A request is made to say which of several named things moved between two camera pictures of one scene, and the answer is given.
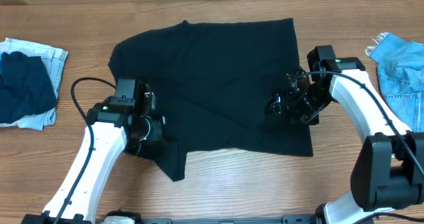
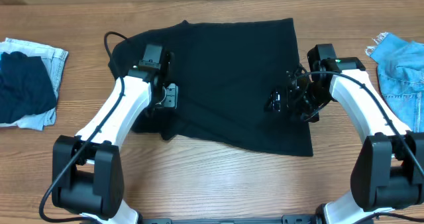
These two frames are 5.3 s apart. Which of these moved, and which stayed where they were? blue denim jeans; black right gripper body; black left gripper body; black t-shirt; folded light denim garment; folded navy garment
Moved: black t-shirt; black left gripper body
Stayed: black right gripper body; folded light denim garment; blue denim jeans; folded navy garment
